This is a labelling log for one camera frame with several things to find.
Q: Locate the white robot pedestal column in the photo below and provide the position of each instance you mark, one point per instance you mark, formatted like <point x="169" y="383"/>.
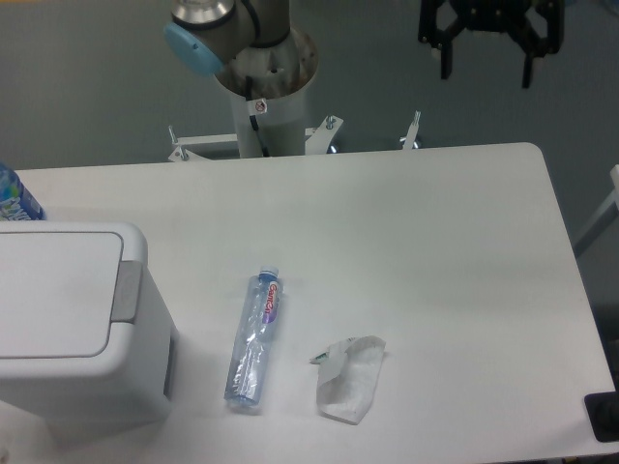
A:
<point x="267" y="90"/>

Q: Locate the white pedestal base frame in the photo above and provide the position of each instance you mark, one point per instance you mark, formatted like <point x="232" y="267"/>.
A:
<point x="318" y="141"/>

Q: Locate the white crumpled tissue packet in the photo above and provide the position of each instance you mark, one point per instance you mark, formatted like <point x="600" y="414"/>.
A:
<point x="348" y="373"/>

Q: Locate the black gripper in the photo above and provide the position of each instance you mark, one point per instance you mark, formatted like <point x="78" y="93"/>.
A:
<point x="538" y="27"/>

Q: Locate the grey robot arm blue cap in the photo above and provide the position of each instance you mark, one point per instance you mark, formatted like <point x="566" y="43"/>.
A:
<point x="207" y="35"/>

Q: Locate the black table clamp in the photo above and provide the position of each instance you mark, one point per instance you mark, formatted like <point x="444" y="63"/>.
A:
<point x="602" y="410"/>

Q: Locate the white trash can lid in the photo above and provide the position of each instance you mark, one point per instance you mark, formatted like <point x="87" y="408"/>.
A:
<point x="57" y="291"/>

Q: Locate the white trash can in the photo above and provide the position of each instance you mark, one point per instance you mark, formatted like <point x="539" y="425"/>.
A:
<point x="129" y="382"/>

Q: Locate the clear plastic water bottle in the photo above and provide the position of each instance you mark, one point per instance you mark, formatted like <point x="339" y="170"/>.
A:
<point x="254" y="339"/>

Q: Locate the white frame at right edge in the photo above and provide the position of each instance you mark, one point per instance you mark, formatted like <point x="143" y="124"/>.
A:
<point x="600" y="220"/>

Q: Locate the blue labelled bottle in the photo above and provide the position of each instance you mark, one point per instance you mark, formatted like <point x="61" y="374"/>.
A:
<point x="17" y="202"/>

